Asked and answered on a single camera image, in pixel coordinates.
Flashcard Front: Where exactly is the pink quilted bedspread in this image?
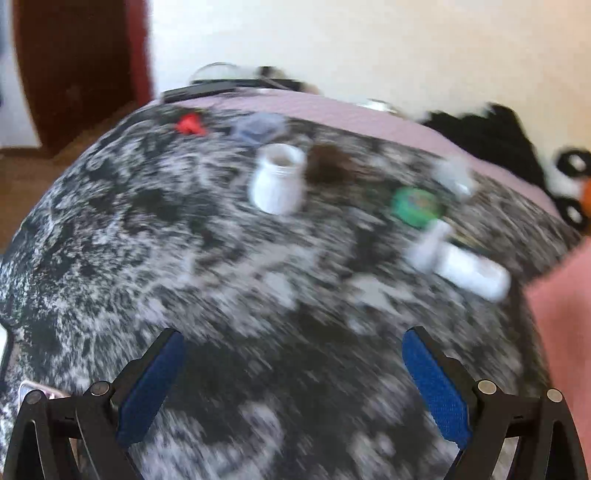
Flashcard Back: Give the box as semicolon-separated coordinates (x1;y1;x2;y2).
202;87;569;223

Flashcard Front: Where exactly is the black grey mottled blanket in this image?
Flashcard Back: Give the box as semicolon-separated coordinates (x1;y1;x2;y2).
0;99;583;480

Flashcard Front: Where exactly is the white charger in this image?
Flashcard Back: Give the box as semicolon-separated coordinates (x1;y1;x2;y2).
359;97;398;112

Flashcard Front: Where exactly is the clear rectangular plastic box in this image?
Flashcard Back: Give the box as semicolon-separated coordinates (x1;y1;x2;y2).
230;112;290;144

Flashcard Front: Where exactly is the white cable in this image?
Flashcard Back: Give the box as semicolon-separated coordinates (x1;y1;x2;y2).
191;62;246;82

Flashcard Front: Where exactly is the black cloth pile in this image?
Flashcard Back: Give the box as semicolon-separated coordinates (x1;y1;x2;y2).
422;102;550;195

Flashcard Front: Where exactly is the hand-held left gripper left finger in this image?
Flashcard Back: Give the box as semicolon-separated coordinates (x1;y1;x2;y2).
2;327;186;480

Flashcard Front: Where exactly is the white plastic jar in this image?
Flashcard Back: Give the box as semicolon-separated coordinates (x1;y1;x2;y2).
247;143;308;217

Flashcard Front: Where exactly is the green round container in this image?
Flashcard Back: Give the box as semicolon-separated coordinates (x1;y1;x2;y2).
390;186;447;228

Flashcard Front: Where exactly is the brown wooden door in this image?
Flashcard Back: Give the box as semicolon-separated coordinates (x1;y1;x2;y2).
12;0;153;158

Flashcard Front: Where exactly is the clear plastic cup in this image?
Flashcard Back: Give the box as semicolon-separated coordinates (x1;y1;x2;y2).
431;154;476;199

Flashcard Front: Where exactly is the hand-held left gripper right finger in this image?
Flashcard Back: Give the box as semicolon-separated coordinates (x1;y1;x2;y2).
402;325;583;480

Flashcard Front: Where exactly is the person's right forearm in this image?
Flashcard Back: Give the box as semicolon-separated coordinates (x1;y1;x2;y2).
526;239;591;426

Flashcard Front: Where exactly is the black power strip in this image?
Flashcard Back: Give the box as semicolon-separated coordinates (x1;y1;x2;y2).
161;78;306;103

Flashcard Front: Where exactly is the panda plush toy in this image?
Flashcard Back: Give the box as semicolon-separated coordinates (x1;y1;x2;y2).
542;146;591;227

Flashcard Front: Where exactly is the red cone nozzle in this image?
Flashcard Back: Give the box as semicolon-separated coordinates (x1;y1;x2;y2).
175;110;209;137

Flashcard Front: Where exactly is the brown tassel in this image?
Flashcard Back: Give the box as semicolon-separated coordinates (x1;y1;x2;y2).
304;143;356;186

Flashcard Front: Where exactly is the white cylindrical bottle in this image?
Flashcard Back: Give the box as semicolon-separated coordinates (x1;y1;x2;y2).
433;242;513;302

